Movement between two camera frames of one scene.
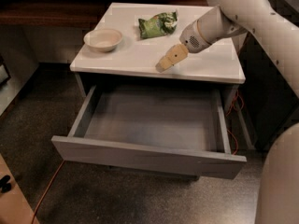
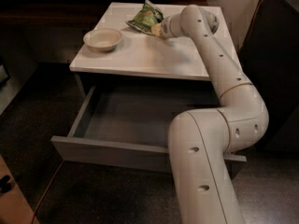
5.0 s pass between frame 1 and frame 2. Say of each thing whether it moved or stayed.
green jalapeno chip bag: moved
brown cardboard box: stayed
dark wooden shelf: stayed
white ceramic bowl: stayed
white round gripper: moved
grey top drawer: stayed
